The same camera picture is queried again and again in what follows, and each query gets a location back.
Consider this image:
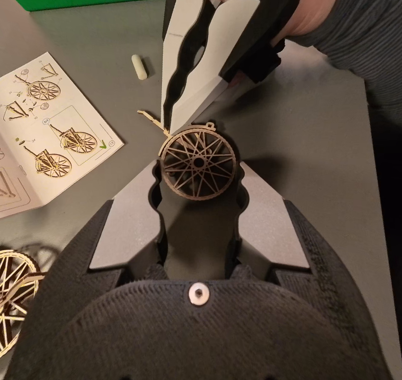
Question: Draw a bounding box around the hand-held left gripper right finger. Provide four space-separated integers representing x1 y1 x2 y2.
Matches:
236 161 310 278

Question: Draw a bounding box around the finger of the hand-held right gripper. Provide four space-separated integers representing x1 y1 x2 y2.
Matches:
171 0 262 134
162 0 208 129

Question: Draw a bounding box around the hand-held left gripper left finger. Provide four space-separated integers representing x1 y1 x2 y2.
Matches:
89 160 167 278

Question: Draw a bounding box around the wooden spoked wheel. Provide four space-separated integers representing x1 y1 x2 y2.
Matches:
160 128 237 201

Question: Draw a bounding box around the wooden fork frame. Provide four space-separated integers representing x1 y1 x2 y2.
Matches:
137 109 218 179

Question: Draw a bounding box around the person's right forearm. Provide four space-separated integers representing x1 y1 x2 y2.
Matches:
309 0 402 83

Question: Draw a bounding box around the partly built wooden model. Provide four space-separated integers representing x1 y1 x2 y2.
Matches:
0 249 44 360

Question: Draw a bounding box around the person's right hand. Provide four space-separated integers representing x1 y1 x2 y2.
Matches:
283 0 339 39

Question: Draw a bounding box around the small white cylinder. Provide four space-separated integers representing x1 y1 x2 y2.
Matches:
131 54 148 79

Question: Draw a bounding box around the white instruction booklet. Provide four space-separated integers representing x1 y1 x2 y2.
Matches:
0 51 125 219

